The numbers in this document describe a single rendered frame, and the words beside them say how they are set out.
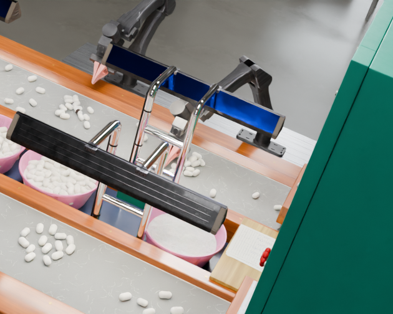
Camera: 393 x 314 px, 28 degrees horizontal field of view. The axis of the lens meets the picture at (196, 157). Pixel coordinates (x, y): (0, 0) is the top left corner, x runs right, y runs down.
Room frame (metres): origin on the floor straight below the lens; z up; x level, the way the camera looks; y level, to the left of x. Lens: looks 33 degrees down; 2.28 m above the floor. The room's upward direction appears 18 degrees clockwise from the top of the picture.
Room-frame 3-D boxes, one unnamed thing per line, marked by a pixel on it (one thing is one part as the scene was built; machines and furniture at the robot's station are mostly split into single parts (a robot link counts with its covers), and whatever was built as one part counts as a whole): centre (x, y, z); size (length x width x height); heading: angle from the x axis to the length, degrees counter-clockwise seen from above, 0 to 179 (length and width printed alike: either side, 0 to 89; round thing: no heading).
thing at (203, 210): (1.66, 0.19, 1.08); 0.62 x 0.08 x 0.07; 78
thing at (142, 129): (2.13, 0.10, 0.90); 0.20 x 0.19 x 0.45; 78
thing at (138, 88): (2.81, 0.36, 0.71); 0.20 x 0.07 x 0.08; 78
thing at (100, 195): (1.74, 0.18, 0.90); 0.20 x 0.19 x 0.45; 78
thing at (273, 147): (2.68, -0.23, 0.71); 0.20 x 0.07 x 0.08; 78
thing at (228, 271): (1.86, -0.25, 0.77); 0.33 x 0.15 x 0.01; 168
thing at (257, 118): (2.21, 0.08, 1.08); 0.62 x 0.08 x 0.07; 78
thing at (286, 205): (2.18, -0.37, 0.83); 0.30 x 0.06 x 0.07; 168
